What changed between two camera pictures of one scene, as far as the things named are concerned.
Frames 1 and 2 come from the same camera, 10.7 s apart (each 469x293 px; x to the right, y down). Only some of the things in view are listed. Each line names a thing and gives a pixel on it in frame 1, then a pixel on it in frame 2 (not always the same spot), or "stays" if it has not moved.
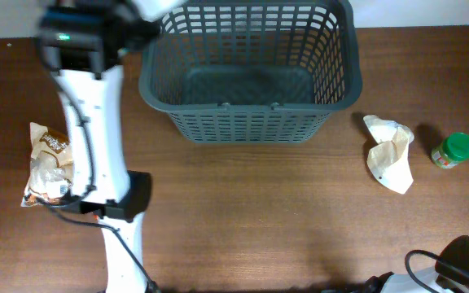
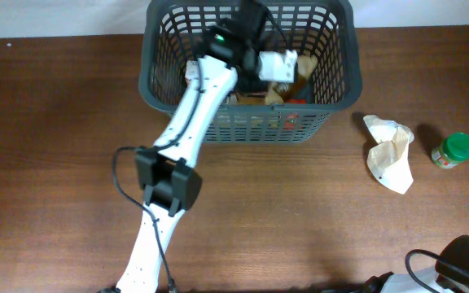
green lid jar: (457, 148) stays
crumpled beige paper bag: (388, 159) stays
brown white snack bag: (51, 169) → (305, 66)
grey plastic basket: (242, 72) stays
